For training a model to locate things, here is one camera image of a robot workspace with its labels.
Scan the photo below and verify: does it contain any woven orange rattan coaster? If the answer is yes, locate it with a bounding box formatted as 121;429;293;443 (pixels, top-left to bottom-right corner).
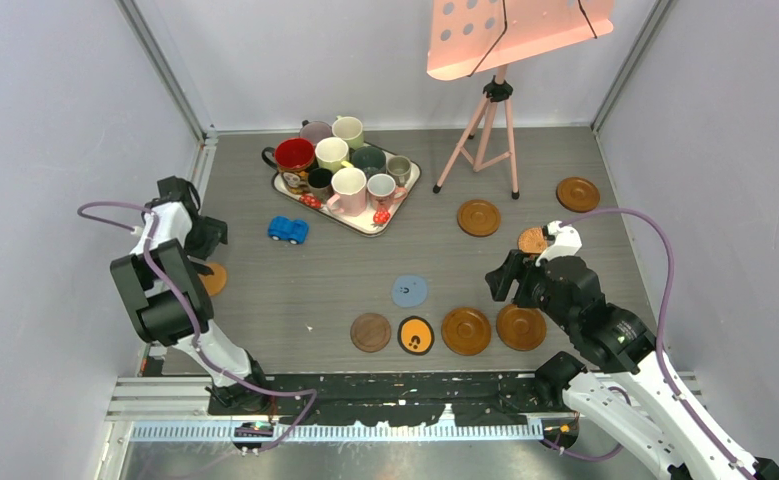
517;227;548;255

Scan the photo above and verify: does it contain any plain orange round coaster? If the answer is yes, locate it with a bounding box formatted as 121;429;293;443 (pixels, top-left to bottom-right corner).
198;262;228;297

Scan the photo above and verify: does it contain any glossy brown grooved wooden coaster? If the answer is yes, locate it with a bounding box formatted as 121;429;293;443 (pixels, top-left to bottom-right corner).
496;304;547;351

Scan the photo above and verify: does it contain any blue smiley foam coaster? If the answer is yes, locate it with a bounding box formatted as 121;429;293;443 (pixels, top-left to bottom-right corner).
391;275;429;308

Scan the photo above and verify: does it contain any dark brown wooden coaster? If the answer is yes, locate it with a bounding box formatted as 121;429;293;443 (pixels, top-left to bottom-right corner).
350;313;392;353

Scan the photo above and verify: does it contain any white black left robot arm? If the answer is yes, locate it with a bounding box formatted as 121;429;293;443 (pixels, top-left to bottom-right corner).
110;176;272;414

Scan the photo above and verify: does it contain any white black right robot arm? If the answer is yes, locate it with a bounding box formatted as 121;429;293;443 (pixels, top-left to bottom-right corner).
485;250;779;479

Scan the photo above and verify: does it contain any orange black-rimmed coaster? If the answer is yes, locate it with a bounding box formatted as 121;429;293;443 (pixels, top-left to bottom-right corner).
397;316;434;356

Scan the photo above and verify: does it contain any blue toy car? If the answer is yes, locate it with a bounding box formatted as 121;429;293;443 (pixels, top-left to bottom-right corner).
267;216;309;245

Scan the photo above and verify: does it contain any red black mug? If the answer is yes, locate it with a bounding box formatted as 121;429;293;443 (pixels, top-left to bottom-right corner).
261;137;316;194

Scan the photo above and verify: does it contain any black small mug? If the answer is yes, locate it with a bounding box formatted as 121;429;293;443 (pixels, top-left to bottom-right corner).
307;168;334;203

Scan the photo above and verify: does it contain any white serving tray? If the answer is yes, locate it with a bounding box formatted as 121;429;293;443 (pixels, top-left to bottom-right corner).
271;147;421;237

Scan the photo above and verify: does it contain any mauve mug at back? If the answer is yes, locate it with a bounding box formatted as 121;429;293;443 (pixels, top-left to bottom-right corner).
299;120;333;146

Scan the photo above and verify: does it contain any cream white mug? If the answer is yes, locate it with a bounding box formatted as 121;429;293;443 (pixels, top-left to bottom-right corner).
315;137;351;173

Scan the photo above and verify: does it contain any grey small mug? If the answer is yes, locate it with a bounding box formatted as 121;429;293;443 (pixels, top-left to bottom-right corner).
386;155;412;187

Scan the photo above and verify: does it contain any dark teal mug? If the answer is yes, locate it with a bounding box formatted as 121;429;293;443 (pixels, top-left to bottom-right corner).
351;145;387;178

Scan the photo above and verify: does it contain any pale green mug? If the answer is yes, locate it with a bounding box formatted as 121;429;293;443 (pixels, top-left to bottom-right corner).
331;116;365;150

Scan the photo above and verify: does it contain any pink music stand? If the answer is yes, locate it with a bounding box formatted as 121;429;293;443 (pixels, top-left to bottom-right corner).
426;0;615;200

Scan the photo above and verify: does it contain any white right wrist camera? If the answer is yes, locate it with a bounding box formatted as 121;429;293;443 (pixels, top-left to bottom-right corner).
540;221;583;261

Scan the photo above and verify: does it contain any pink handled floral mug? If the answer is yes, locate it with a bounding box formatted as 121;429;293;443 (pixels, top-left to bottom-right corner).
367;173;408;211

